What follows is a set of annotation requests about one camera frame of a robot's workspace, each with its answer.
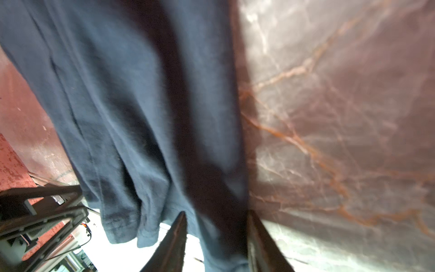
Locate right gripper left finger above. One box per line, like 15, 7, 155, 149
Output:
141, 211, 188, 272

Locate navy tank top red trim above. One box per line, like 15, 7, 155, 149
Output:
1, 1, 249, 272

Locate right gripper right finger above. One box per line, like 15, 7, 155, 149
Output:
247, 210, 295, 272

